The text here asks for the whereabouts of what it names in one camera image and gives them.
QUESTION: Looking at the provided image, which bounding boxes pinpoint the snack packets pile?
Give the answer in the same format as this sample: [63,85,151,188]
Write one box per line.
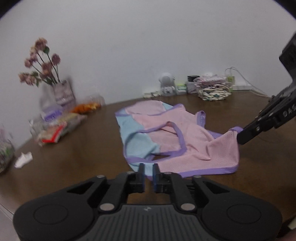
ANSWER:
[36,113,87,146]

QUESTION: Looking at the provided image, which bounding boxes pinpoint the folded floral clothes stack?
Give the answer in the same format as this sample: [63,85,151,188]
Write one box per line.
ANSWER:
[194,73,231,101]

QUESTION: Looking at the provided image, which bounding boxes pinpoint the white power strip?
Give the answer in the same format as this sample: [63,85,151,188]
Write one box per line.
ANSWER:
[143,91,161,98]

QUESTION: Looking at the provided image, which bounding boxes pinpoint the pink blue purple garment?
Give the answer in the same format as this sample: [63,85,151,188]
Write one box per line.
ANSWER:
[115,100,242,179]

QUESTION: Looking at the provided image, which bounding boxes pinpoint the white astronaut robot figure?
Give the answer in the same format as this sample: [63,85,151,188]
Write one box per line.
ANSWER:
[159,73,176,96]

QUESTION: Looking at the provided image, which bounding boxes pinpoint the green spray bottle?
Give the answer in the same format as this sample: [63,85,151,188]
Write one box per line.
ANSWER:
[226,75,235,91]

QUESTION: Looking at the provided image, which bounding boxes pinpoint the white charger cables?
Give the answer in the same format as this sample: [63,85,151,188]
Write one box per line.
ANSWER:
[224,66,271,98]

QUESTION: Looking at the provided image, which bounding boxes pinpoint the green tissue packs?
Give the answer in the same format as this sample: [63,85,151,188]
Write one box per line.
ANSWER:
[176,83,187,95]

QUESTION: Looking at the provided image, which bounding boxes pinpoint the purple plastic box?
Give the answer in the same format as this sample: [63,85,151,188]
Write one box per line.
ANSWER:
[41,104,63,123]

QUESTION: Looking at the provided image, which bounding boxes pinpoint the purple knitted vase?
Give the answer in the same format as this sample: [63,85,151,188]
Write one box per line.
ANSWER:
[53,80,76,111]

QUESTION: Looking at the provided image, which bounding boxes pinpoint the clear box orange snacks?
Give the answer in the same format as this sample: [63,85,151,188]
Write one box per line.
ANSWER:
[70,94,105,114]

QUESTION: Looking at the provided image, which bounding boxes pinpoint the pink artificial flower bouquet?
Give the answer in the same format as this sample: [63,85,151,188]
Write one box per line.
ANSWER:
[18,37,62,87]

